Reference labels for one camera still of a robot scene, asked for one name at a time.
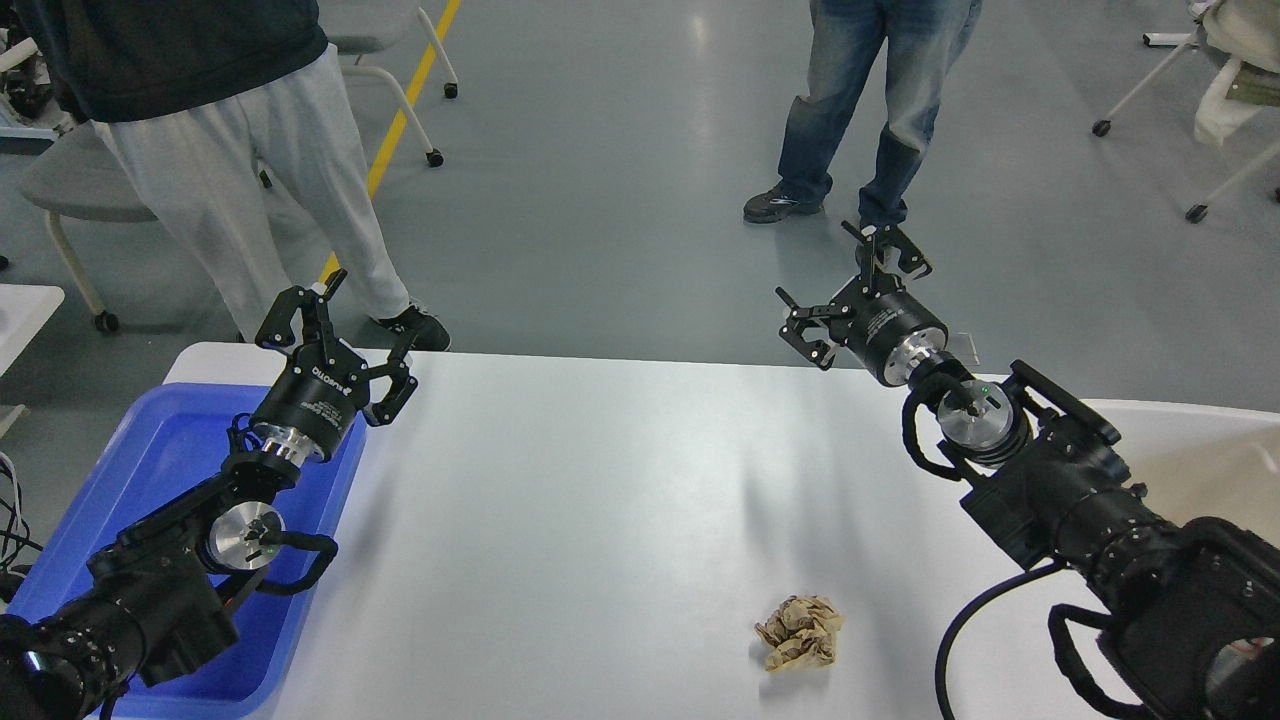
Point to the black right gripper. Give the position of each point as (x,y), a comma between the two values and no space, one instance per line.
(886,329)

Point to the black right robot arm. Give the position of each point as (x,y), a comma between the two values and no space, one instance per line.
(1188,627)

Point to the white side table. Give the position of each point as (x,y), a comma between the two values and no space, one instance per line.
(25,309)

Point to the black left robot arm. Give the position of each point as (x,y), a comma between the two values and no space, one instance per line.
(164,593)

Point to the crumpled brown paper ball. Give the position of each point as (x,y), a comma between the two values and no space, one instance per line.
(801,634)

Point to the grey office chair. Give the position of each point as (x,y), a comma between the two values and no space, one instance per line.
(78,177)

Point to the white chair at right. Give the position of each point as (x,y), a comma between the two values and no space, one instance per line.
(1240,39)

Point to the white plastic bin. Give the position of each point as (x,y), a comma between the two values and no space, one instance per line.
(1201,461)

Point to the person in grey sweatpants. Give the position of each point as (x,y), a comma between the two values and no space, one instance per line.
(191,97)

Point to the right metal floor plate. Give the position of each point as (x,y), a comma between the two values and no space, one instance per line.
(964,348)

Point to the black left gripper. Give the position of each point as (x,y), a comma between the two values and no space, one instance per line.
(324,386)

